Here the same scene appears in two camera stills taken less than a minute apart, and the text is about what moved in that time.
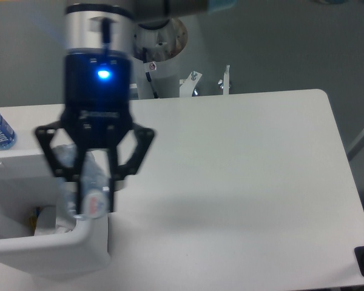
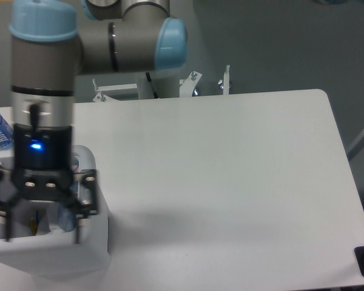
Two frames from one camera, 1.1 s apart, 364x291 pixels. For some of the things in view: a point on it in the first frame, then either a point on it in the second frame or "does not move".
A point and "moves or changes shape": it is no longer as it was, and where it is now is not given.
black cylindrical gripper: (97, 109) -> (42, 171)
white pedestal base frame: (188, 85) does not move
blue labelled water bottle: (1, 134) does not move
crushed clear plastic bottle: (96, 182) moves or changes shape
